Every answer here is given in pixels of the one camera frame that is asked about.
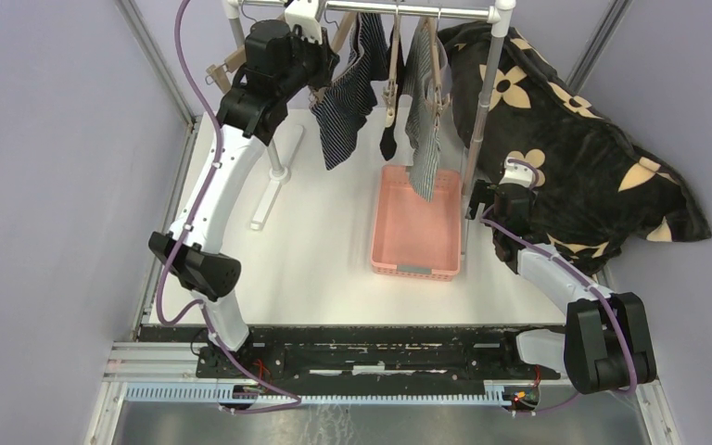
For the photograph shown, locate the beige hanger of black underwear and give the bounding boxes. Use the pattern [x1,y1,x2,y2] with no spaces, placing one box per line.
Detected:
[383,11,401,128]

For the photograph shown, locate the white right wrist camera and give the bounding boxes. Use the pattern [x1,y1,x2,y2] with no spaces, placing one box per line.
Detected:
[499,159,538,190]

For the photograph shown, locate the black floral blanket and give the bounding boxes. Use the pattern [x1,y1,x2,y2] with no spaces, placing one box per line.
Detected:
[437,23,712,272]

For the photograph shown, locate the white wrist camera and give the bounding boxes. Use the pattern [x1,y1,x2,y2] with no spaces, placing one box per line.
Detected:
[284,0,326,45]
[499,159,538,190]

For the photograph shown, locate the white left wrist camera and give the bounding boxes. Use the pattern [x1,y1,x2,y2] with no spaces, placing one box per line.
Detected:
[284,0,326,45]

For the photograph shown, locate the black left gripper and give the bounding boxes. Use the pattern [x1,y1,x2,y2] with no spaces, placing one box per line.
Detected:
[278,22,339,100]

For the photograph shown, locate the black underwear beige waistband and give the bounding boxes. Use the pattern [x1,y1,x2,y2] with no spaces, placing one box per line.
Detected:
[380,42,405,161]

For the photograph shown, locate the dark blue striped underwear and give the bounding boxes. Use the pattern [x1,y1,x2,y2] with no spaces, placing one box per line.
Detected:
[311,13,388,171]

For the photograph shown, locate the empty beige clip hanger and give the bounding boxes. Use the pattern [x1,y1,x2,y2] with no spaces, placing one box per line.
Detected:
[204,12,289,95]

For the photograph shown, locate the metal clothes rack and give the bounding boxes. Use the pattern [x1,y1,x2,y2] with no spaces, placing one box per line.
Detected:
[217,1,515,230]

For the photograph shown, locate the beige hanger of grey underwear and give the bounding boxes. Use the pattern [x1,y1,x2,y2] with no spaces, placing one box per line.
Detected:
[414,17,451,129]

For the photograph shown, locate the grey striped underwear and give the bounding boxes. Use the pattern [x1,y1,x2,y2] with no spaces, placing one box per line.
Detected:
[403,30,441,201]

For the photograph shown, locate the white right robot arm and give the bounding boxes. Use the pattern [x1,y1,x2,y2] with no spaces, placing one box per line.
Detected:
[466,180,658,394]

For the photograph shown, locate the beige hanger of striped underwear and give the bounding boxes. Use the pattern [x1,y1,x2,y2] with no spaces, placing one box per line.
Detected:
[310,12,357,105]

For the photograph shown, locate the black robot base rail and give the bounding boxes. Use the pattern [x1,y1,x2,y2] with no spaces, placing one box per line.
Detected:
[137,325,563,397]

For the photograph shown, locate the pink plastic basket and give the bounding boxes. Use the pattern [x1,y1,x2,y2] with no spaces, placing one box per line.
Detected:
[371,165,462,282]

